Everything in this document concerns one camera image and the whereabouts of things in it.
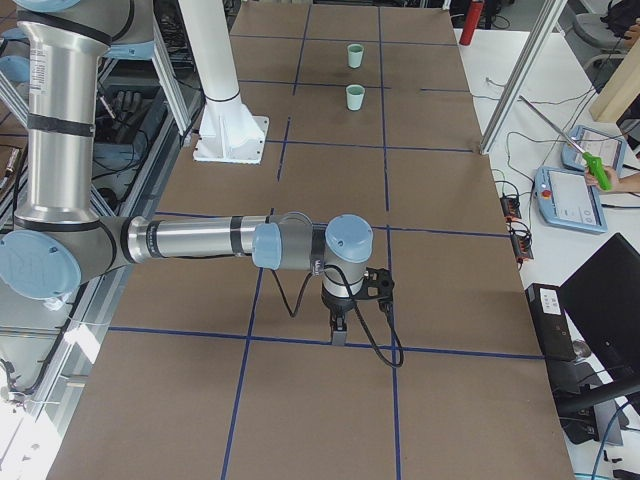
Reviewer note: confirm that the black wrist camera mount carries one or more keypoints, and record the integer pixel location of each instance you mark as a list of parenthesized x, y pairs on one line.
[(377, 285)]

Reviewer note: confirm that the office chair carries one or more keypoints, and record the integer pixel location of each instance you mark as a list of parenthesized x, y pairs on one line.
[(610, 32)]

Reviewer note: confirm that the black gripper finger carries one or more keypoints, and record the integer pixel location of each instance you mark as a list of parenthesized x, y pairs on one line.
[(333, 325), (339, 339)]

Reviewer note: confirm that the black monitor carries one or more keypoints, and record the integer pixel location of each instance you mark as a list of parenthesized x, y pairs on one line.
[(602, 300)]

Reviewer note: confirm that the aluminium frame post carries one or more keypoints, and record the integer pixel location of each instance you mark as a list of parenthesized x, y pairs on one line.
[(543, 27)]

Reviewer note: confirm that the black orange adapter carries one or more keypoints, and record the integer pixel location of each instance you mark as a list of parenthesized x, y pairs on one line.
[(511, 208), (522, 246)]

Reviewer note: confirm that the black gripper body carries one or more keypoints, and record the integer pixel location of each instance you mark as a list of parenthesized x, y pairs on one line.
[(335, 305)]

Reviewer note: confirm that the brown paper table cover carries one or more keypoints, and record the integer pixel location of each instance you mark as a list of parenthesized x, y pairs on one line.
[(215, 370)]

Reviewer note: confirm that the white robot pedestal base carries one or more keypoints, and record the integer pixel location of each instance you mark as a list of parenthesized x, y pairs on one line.
[(228, 132)]

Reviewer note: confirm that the near teach pendant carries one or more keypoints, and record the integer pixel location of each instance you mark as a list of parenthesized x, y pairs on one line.
[(566, 201)]

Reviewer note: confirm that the far teach pendant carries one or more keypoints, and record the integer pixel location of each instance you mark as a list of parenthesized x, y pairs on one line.
[(611, 149)]

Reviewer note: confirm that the green handled grabber tool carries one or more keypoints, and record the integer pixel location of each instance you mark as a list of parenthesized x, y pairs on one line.
[(593, 163)]

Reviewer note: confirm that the far black orange adapter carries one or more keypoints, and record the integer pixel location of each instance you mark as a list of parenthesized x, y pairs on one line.
[(511, 208)]

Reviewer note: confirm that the red bottle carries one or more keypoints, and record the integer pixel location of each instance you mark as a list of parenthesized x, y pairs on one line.
[(472, 19)]

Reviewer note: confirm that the black computer box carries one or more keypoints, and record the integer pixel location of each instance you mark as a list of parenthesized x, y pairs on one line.
[(550, 322)]

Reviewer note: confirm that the wooden board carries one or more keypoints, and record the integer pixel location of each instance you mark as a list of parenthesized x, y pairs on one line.
[(623, 87)]

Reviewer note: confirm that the near black orange adapter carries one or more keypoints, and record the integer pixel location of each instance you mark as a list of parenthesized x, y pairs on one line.
[(522, 246)]

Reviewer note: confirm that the person hand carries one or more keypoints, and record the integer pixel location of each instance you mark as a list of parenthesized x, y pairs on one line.
[(629, 184)]

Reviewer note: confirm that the mint green cup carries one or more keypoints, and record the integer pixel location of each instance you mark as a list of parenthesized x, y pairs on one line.
[(355, 54), (354, 96)]

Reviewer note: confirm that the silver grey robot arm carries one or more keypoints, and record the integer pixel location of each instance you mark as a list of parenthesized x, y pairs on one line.
[(59, 243)]

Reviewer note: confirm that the teach pendant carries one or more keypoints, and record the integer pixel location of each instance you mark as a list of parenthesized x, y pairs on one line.
[(611, 149), (566, 201)]

